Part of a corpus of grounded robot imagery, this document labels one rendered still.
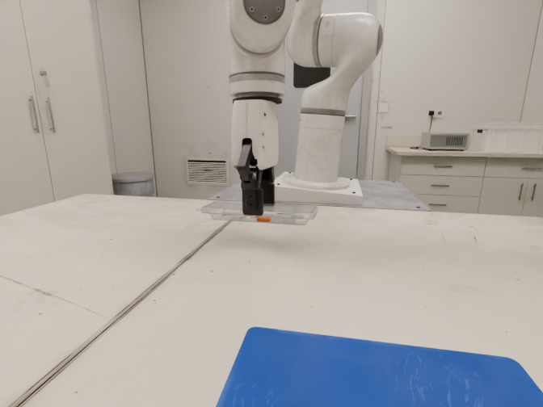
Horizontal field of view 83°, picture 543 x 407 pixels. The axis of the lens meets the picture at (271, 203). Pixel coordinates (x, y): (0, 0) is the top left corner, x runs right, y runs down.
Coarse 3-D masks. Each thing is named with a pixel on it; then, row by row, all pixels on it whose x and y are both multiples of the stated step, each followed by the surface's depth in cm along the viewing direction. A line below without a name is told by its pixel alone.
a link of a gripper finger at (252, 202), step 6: (252, 174) 44; (252, 180) 44; (246, 186) 45; (252, 186) 44; (246, 192) 46; (252, 192) 45; (258, 192) 46; (246, 198) 46; (252, 198) 46; (258, 198) 46; (246, 204) 46; (252, 204) 46; (258, 204) 46; (246, 210) 47; (252, 210) 46; (258, 210) 46
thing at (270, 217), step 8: (208, 208) 49; (216, 208) 54; (216, 216) 51; (224, 216) 50; (232, 216) 50; (240, 216) 49; (248, 216) 49; (256, 216) 48; (264, 216) 47; (272, 216) 47; (280, 216) 46; (288, 216) 46; (296, 216) 46; (304, 216) 45; (312, 216) 45; (296, 224) 47; (304, 224) 47
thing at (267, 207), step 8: (224, 208) 49; (232, 208) 49; (240, 208) 49; (264, 208) 49; (272, 208) 49; (280, 208) 49; (288, 208) 49; (296, 208) 49; (304, 208) 48; (312, 208) 48
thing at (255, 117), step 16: (256, 96) 43; (240, 112) 43; (256, 112) 43; (272, 112) 46; (240, 128) 43; (256, 128) 43; (272, 128) 46; (240, 144) 43; (256, 144) 43; (272, 144) 47; (256, 160) 45; (272, 160) 48
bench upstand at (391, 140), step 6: (390, 138) 291; (396, 138) 290; (402, 138) 289; (408, 138) 288; (414, 138) 287; (420, 138) 286; (390, 144) 292; (396, 144) 291; (402, 144) 290; (408, 144) 289; (414, 144) 288
